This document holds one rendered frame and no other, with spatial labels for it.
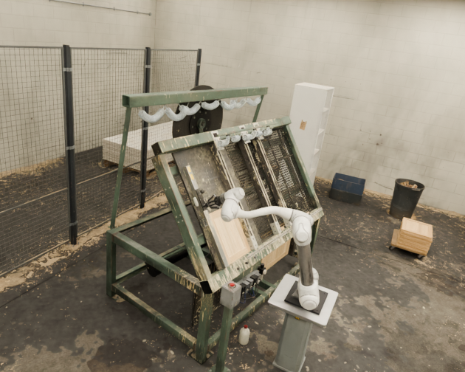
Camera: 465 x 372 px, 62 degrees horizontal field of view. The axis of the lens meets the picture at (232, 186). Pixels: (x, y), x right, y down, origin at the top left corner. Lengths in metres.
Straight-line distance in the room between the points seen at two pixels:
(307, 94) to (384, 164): 2.43
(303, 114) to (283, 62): 1.88
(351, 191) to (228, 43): 4.26
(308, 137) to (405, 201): 2.05
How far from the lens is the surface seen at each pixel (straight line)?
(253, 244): 3.70
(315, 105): 7.11
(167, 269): 3.58
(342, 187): 7.68
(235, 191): 2.95
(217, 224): 3.48
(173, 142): 3.29
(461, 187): 8.64
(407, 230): 6.26
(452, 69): 8.26
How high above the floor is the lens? 2.82
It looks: 22 degrees down
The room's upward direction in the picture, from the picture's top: 8 degrees clockwise
